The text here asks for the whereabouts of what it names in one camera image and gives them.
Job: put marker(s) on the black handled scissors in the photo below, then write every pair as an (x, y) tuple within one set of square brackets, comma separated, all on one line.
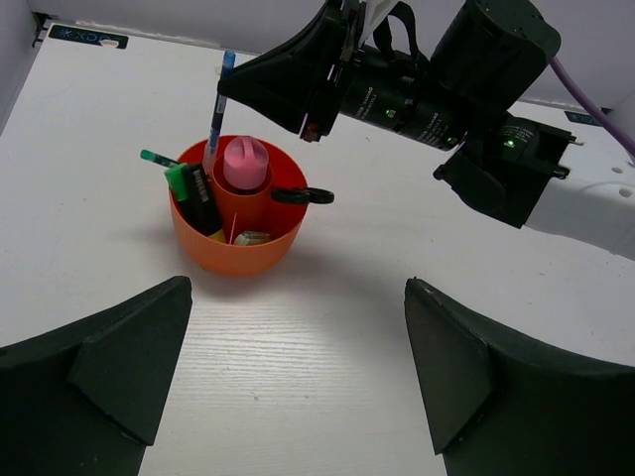
[(302, 195)]

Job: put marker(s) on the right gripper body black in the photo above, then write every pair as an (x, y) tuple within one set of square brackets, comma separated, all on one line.
[(295, 84)]

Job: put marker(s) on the green gel pen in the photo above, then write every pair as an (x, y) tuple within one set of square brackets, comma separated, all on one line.
[(158, 159)]

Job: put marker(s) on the blue table label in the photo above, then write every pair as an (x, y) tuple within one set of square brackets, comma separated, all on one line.
[(88, 37), (619, 119)]

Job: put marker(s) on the yellow capped black highlighter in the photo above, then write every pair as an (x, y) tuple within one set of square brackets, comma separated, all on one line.
[(218, 236)]

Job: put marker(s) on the left blue table label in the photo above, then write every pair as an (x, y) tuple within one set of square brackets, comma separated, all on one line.
[(88, 37)]

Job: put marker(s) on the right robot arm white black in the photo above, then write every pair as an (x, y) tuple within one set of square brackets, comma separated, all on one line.
[(361, 59)]

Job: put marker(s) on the green capped black highlighter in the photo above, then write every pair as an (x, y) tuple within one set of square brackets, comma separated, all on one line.
[(190, 187)]

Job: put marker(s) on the right blue table label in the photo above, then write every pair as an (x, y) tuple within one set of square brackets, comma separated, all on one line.
[(619, 119)]

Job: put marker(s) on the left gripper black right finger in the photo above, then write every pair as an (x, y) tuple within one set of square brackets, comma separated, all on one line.
[(499, 402)]

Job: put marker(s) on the pink capped clear marker tube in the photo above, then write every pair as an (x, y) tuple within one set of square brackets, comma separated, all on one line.
[(245, 164)]

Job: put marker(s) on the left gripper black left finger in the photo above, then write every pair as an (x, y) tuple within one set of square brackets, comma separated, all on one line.
[(87, 398)]

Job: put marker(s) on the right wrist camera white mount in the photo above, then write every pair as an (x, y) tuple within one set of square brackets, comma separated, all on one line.
[(366, 16)]

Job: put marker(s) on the blue gel pen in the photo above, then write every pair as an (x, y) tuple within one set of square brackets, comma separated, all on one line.
[(211, 147)]

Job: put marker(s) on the red round pen holder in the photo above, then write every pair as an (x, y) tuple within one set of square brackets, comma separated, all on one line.
[(240, 212)]

